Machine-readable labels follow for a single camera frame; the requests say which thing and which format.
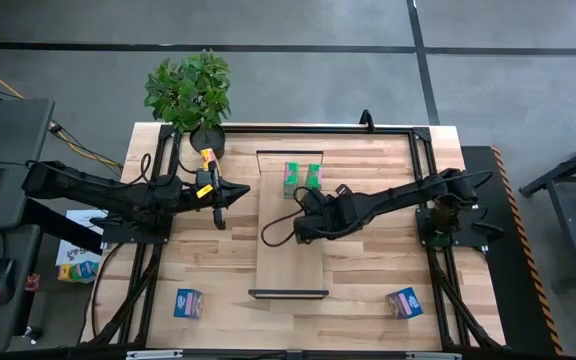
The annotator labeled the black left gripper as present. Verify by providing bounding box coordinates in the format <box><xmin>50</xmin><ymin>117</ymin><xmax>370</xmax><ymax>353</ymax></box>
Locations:
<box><xmin>195</xmin><ymin>168</ymin><xmax>252</xmax><ymax>232</ymax></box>

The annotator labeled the black metal stand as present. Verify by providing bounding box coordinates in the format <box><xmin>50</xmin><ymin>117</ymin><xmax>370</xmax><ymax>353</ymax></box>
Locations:
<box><xmin>517</xmin><ymin>129</ymin><xmax>576</xmax><ymax>296</ymax></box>

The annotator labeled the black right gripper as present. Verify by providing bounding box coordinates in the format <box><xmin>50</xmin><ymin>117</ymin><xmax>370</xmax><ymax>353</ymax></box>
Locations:
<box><xmin>293</xmin><ymin>185</ymin><xmax>357</xmax><ymax>245</ymax></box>

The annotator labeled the white printed sheet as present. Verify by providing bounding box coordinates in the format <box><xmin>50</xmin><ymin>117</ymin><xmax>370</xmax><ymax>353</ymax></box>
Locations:
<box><xmin>55</xmin><ymin>208</ymin><xmax>110</xmax><ymax>267</ymax></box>

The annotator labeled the wooden tray board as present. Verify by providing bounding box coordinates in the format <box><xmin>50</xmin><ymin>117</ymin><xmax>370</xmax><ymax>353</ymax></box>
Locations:
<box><xmin>248</xmin><ymin>148</ymin><xmax>330</xmax><ymax>300</ymax></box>

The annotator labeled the black aluminium table frame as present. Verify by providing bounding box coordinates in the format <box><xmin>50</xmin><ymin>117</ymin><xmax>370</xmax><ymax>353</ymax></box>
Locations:
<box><xmin>80</xmin><ymin>122</ymin><xmax>507</xmax><ymax>351</ymax></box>

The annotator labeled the dark plant pot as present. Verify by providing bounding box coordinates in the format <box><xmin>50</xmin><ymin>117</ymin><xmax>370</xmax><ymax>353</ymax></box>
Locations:
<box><xmin>189</xmin><ymin>124</ymin><xmax>227</xmax><ymax>160</ymax></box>

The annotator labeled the silver metal bracket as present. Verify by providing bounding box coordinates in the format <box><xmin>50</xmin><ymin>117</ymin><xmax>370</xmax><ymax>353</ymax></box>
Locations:
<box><xmin>405</xmin><ymin>351</ymin><xmax>464</xmax><ymax>360</ymax></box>
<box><xmin>125</xmin><ymin>349</ymin><xmax>184</xmax><ymax>360</ymax></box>

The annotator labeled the blue cereal box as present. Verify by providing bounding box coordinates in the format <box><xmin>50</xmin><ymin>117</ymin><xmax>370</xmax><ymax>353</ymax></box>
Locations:
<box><xmin>173</xmin><ymin>287</ymin><xmax>205</xmax><ymax>321</ymax></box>
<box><xmin>385</xmin><ymin>286</ymin><xmax>425</xmax><ymax>321</ymax></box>

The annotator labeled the green leafy plant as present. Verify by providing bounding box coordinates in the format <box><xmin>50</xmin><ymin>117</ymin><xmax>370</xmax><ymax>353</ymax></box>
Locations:
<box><xmin>143</xmin><ymin>48</ymin><xmax>233</xmax><ymax>134</ymax></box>

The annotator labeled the black clamp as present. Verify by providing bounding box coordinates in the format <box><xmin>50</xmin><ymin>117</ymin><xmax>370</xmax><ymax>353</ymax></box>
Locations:
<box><xmin>358</xmin><ymin>108</ymin><xmax>377</xmax><ymax>132</ymax></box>

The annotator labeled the yellow cereal box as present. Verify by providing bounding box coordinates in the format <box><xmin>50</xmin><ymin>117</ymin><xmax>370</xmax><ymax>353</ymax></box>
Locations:
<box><xmin>199</xmin><ymin>147</ymin><xmax>222</xmax><ymax>177</ymax></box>

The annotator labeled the colourful small carton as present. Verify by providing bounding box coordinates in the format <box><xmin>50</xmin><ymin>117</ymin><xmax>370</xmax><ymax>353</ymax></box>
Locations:
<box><xmin>56</xmin><ymin>259</ymin><xmax>101</xmax><ymax>285</ymax></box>

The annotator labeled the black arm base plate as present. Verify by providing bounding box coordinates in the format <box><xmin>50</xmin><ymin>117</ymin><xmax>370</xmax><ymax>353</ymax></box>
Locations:
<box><xmin>416</xmin><ymin>207</ymin><xmax>490</xmax><ymax>250</ymax></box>
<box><xmin>100</xmin><ymin>215</ymin><xmax>174</xmax><ymax>246</ymax></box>

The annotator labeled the black looped cable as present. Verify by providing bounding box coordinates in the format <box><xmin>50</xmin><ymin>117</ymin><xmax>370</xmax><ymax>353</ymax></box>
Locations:
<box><xmin>260</xmin><ymin>187</ymin><xmax>319</xmax><ymax>249</ymax></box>

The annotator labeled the green cereal box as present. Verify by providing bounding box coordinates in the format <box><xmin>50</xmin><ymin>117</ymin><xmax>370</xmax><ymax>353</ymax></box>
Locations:
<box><xmin>283</xmin><ymin>161</ymin><xmax>301</xmax><ymax>200</ymax></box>
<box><xmin>304</xmin><ymin>163</ymin><xmax>324</xmax><ymax>192</ymax></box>

